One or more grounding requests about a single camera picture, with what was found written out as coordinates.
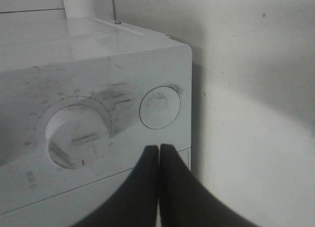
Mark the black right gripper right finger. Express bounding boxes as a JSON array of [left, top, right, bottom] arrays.
[[159, 144, 249, 227]]

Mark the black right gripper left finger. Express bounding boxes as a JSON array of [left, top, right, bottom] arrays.
[[74, 145, 159, 227]]

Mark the white timer knob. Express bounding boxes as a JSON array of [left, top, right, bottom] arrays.
[[45, 105, 112, 170]]

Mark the round white door-release button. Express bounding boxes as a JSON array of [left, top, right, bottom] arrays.
[[139, 86, 181, 130]]

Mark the white microwave oven body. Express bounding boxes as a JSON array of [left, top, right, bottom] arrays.
[[0, 18, 192, 214]]

